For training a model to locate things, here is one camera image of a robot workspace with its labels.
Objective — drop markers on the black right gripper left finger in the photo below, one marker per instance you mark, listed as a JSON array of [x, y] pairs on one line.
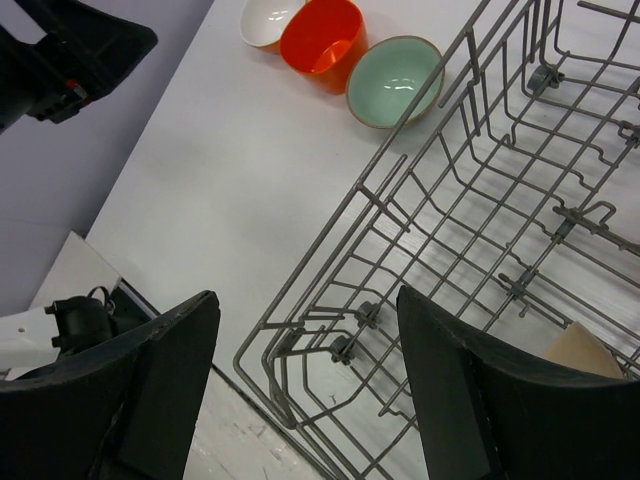
[[120, 402]]

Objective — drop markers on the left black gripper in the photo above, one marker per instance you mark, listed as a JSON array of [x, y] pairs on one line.
[[84, 55]]

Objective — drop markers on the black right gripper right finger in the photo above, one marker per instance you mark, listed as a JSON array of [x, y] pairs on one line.
[[488, 410]]

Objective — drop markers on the small white bowl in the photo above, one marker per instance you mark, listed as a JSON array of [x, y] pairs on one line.
[[262, 22]]

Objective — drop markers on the grey wire dish rack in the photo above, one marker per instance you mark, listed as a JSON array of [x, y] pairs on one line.
[[514, 205]]

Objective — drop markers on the orange square bowl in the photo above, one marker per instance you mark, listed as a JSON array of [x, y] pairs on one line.
[[324, 41]]

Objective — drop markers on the pale green ceramic bowl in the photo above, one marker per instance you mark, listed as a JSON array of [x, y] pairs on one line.
[[388, 77]]

